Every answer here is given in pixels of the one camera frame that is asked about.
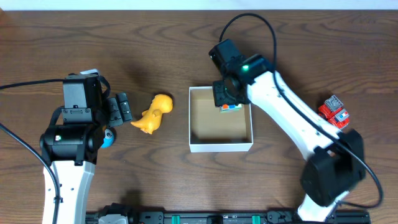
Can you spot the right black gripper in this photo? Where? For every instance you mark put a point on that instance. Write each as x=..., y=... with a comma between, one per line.
x=224, y=97

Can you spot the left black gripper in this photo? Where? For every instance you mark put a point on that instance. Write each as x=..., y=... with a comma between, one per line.
x=115, y=110

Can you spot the multicolour puzzle cube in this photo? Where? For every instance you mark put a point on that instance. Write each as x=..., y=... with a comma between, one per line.
x=229, y=108

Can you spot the blue ball toy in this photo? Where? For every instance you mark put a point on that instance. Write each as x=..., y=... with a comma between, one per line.
x=109, y=137

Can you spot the orange dinosaur toy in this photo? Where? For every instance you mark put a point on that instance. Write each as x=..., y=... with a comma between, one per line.
x=151, y=118

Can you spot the red toy fire truck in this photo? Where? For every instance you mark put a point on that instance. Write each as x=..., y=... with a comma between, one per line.
x=332, y=110

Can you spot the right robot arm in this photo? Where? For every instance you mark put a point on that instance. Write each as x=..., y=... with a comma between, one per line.
x=332, y=157

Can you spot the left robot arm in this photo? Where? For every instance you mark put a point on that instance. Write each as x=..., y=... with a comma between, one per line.
x=71, y=142

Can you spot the white cardboard box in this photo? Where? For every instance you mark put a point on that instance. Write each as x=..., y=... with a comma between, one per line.
x=213, y=130

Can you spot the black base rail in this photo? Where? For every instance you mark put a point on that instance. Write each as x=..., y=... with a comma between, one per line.
x=118, y=213

